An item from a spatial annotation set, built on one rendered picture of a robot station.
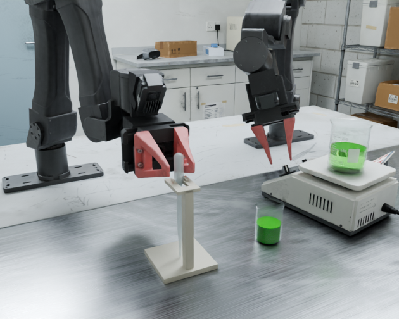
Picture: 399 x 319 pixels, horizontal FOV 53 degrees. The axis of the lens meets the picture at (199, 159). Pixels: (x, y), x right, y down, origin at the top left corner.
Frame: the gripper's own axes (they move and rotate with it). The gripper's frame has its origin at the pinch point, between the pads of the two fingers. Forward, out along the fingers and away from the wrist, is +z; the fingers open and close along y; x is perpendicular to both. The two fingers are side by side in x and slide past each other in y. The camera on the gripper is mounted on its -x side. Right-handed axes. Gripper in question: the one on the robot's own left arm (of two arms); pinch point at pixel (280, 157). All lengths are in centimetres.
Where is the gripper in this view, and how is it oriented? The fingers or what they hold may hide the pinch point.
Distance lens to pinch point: 75.8
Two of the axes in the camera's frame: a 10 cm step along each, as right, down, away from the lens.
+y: 9.6, -2.0, -2.2
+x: 2.2, -0.1, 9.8
